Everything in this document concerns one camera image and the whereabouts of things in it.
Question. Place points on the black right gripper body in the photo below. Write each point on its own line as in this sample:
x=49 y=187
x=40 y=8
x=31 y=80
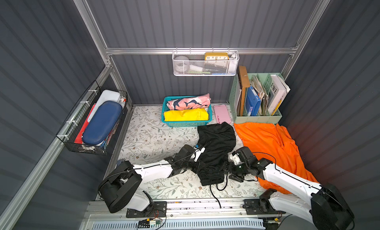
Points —
x=233 y=171

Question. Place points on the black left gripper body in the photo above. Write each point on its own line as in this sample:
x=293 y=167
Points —
x=193 y=163

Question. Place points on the black shorts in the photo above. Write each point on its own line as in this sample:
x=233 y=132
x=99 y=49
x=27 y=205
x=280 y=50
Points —
x=218 y=140

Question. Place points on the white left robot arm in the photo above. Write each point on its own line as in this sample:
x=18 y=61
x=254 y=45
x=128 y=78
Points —
x=120 y=188

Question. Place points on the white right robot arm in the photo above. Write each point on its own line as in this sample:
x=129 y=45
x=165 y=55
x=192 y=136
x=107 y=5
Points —
x=322 y=205

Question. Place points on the orange shorts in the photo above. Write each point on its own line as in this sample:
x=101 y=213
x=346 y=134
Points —
x=274 y=143

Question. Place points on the roll of tape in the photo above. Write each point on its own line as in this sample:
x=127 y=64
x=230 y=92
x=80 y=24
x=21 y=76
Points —
x=181 y=64

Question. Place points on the teal plastic basket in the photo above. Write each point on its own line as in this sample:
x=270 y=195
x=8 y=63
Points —
x=181 y=124

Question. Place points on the yellow folded cloth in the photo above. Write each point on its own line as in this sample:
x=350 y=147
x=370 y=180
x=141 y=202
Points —
x=186 y=115

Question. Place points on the pink plastic case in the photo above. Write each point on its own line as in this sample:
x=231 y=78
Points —
x=222 y=114

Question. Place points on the mint green file organizer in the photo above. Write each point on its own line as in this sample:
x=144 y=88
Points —
x=234 y=102

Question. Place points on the blue binder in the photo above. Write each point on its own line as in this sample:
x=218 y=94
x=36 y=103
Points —
x=252 y=102

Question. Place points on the pink patterned folded cloth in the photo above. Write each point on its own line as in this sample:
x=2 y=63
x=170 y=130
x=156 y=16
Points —
x=188 y=103

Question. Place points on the white yellow book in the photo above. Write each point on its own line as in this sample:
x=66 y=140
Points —
x=277 y=93

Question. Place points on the navy blue oval case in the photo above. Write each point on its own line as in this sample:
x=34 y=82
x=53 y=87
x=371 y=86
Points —
x=102 y=123

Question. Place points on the white flat box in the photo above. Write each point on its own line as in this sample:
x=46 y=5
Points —
x=106 y=95

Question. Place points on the yellow clock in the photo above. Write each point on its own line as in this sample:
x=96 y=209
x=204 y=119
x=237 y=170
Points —
x=216 y=56

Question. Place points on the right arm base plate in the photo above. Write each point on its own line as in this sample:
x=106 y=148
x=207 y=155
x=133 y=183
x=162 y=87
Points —
x=258 y=206

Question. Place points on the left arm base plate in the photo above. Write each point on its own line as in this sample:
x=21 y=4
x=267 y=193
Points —
x=157 y=208

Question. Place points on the aluminium front rail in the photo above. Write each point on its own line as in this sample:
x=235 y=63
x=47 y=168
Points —
x=184 y=214

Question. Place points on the white wire wall basket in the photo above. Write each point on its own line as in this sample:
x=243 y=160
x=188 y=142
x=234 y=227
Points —
x=200 y=67

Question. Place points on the black wire side basket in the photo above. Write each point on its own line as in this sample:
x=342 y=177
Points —
x=71 y=132

